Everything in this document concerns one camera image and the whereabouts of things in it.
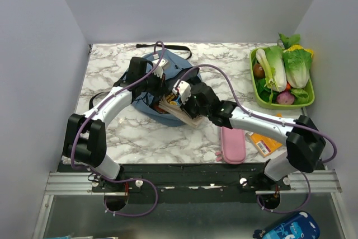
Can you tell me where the white green leek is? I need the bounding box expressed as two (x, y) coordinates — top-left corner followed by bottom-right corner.
(256, 49), (275, 90)

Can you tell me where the napa cabbage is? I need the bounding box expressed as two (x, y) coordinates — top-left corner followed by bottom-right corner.
(282, 50), (313, 88)
(265, 45), (287, 92)

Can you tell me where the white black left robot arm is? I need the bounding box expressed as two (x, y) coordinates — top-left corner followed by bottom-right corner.
(62, 55), (167, 191)

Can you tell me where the green leafy lettuce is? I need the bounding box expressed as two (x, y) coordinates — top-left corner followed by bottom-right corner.
(279, 33), (301, 49)

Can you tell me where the aluminium rail frame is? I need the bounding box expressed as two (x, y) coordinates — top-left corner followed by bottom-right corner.
(45, 170), (342, 196)

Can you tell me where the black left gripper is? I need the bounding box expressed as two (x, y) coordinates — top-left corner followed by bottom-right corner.
(140, 69), (170, 97)

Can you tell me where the purple red onion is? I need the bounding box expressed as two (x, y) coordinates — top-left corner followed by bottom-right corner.
(276, 91), (295, 105)

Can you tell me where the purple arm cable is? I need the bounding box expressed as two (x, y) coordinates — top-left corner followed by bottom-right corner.
(69, 40), (166, 218)
(175, 64), (338, 214)

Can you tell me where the black storey treehouse book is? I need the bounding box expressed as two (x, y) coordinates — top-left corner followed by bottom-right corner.
(153, 92), (204, 128)

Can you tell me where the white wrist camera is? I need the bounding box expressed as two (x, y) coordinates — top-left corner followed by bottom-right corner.
(172, 79), (191, 104)
(152, 58), (169, 78)

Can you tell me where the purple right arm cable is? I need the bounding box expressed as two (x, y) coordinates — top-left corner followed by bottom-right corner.
(175, 64), (338, 214)

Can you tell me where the left napa cabbage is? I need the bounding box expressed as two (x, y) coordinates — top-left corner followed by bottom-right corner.
(265, 45), (287, 92)

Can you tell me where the right napa cabbage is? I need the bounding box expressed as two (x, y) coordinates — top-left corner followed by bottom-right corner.
(282, 50), (313, 88)

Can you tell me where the yellow corn cob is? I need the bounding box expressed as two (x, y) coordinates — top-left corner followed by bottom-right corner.
(285, 44), (314, 58)

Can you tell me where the orange notebook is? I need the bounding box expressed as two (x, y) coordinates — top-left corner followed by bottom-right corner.
(246, 113), (284, 158)

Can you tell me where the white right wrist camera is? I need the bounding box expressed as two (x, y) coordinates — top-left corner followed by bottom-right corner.
(172, 79), (191, 104)

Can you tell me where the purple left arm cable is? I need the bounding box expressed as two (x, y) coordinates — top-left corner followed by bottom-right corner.
(69, 40), (166, 218)

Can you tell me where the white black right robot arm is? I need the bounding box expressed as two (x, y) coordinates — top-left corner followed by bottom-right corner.
(174, 82), (326, 190)

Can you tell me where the pink pencil case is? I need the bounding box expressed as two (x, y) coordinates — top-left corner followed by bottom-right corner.
(215, 127), (246, 165)

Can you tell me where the brown mushroom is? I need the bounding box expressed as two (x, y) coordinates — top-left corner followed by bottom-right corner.
(253, 63), (265, 79)

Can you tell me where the green plastic vegetable basket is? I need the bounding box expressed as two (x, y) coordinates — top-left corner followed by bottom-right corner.
(249, 47), (315, 110)

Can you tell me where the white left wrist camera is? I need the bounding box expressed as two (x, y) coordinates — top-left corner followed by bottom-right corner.
(152, 58), (169, 78)

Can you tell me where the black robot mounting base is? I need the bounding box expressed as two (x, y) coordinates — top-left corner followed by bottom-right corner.
(92, 163), (290, 207)

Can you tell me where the blue student backpack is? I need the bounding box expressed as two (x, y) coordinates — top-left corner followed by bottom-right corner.
(133, 45), (192, 127)

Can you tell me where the blue shark pencil case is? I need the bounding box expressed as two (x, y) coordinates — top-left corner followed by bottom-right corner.
(252, 211), (321, 239)

